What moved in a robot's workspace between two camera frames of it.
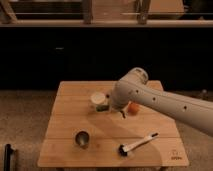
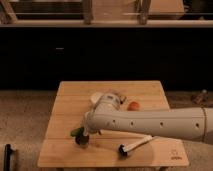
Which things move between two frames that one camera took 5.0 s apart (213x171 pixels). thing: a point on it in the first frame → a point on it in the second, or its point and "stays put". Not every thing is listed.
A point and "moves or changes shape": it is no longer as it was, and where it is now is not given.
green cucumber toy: (102, 108) moves or changes shape
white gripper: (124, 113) → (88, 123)
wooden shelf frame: (143, 7) stays put
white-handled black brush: (124, 148) stays put
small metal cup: (82, 139) stays put
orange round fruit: (133, 108) stays put
